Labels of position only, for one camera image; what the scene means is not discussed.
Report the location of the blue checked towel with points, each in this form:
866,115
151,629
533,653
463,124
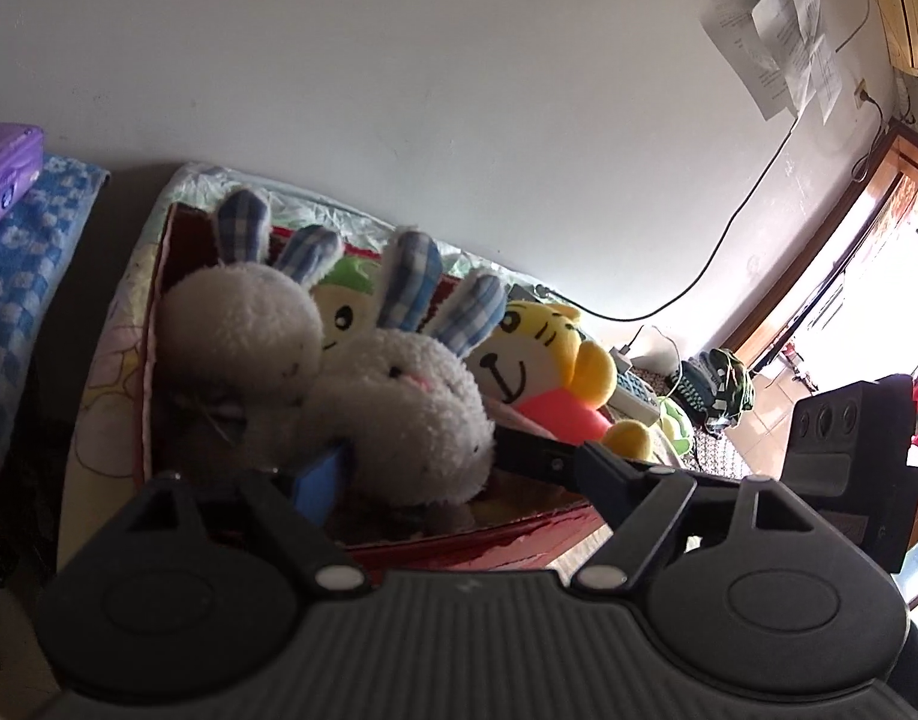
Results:
24,277

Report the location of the wooden door frame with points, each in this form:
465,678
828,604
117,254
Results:
826,240

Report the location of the light green bed sheet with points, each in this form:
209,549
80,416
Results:
196,180

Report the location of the white printed paper sheet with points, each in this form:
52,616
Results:
736,30
808,22

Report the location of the red cardboard box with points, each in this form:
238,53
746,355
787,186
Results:
459,547

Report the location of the green plush toy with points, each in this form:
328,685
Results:
346,315

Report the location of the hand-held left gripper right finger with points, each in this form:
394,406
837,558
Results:
534,454

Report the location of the wall socket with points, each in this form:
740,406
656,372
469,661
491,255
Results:
864,90

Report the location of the purple tissue pack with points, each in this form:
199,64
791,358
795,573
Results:
1,172

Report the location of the yellow tiger plush toy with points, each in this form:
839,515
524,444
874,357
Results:
534,367

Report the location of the white power strip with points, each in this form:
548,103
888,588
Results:
635,394

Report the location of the white bunny plush checked ears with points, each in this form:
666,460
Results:
241,330
406,420

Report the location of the green cloth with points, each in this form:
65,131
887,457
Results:
676,427

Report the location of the dark patterned cloth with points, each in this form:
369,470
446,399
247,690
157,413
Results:
729,457

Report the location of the pile of dark clothes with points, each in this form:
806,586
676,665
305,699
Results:
718,390

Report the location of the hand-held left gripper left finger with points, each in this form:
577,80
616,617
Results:
320,487

